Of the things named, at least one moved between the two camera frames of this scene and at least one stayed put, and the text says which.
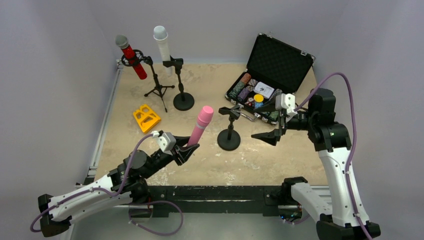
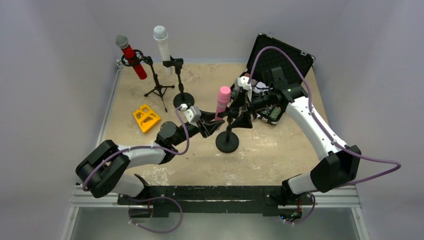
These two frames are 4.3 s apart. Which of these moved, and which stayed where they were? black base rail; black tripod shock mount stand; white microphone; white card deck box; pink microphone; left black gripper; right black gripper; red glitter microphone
Moved: right black gripper; left black gripper; pink microphone
Stayed: black tripod shock mount stand; red glitter microphone; black base rail; white microphone; white card deck box
